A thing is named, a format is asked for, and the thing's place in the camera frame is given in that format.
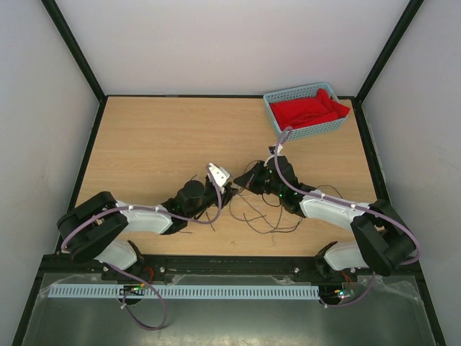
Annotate blue perforated plastic basket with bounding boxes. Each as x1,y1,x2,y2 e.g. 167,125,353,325
263,82,348,140

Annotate light blue slotted cable duct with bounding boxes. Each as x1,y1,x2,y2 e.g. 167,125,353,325
45,284,318,301

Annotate red cloth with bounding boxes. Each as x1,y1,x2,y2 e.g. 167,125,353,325
270,89,350,130

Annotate black wires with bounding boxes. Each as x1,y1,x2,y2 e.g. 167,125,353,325
187,161,343,235

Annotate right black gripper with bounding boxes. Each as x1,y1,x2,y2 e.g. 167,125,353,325
233,160,283,198

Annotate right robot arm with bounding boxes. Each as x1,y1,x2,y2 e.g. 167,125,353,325
234,156,418,280

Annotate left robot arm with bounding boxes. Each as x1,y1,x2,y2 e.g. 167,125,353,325
57,179,238,280

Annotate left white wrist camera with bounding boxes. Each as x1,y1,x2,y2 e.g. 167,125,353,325
207,163,231,191

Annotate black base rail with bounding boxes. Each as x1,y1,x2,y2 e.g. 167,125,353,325
100,256,359,283

